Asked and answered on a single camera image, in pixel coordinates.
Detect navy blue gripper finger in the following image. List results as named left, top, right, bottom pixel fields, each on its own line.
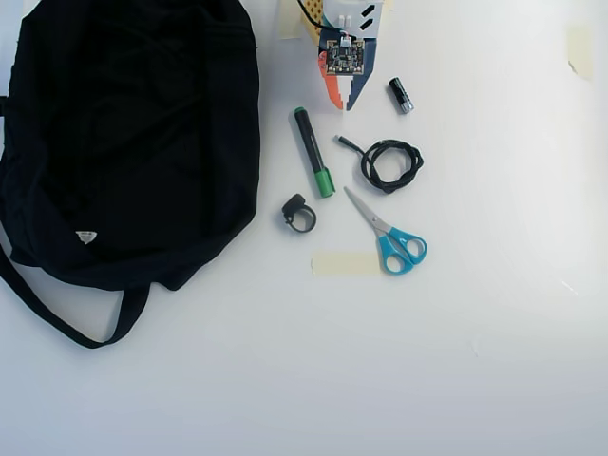
left=345, top=39, right=377, bottom=114

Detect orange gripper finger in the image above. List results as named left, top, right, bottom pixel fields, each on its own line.
left=316, top=52, right=349, bottom=109

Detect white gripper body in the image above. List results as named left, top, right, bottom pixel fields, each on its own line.
left=320, top=0, right=388, bottom=43

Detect black strap ring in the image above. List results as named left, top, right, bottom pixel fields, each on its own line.
left=280, top=193, right=318, bottom=237

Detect black fabric bag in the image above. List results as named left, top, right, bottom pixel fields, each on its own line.
left=0, top=0, right=263, bottom=351

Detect yellow orange patterned strip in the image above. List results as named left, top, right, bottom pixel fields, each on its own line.
left=302, top=0, right=326, bottom=48

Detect small black flashlight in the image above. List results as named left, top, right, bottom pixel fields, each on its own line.
left=388, top=76, right=416, bottom=116

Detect beige masking tape strip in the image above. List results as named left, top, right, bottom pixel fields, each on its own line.
left=310, top=251, right=382, bottom=277
left=276, top=0, right=306, bottom=41
left=566, top=25, right=596, bottom=83

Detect black green marker pen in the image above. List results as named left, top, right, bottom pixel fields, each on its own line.
left=290, top=106, right=338, bottom=200

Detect bare camera circuit board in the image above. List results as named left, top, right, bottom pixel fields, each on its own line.
left=317, top=36, right=371, bottom=79

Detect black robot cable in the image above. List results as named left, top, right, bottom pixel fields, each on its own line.
left=296, top=0, right=344, bottom=35

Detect coiled black cable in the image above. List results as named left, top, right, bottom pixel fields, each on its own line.
left=332, top=134, right=426, bottom=196

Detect blue handled scissors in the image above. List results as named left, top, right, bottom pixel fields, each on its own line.
left=342, top=185, right=429, bottom=276

